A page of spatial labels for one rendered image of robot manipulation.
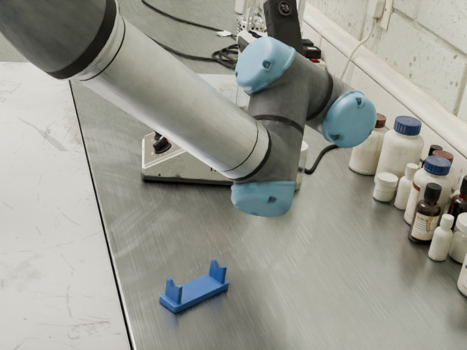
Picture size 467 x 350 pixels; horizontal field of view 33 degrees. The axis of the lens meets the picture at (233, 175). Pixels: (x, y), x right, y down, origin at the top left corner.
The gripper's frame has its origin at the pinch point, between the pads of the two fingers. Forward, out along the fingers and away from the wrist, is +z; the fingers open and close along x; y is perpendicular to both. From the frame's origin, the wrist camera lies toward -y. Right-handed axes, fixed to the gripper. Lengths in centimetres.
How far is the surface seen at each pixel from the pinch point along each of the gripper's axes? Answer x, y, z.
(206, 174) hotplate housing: -6.3, 23.7, -4.4
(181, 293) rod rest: -22.6, 24.0, -36.5
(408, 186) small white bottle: 24.8, 21.2, -19.2
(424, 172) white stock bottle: 24.3, 16.8, -22.7
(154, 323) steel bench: -27, 27, -39
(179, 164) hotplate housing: -10.8, 22.2, -3.0
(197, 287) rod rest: -19.1, 25.5, -33.6
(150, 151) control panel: -13.9, 22.2, 3.2
